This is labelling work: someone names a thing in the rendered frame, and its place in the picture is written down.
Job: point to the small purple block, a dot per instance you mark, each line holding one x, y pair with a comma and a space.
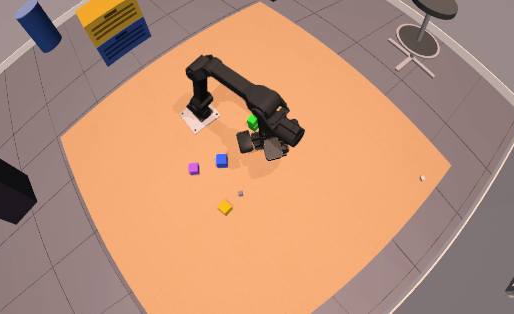
194, 168

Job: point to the blue cube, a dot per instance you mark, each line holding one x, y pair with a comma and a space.
222, 160

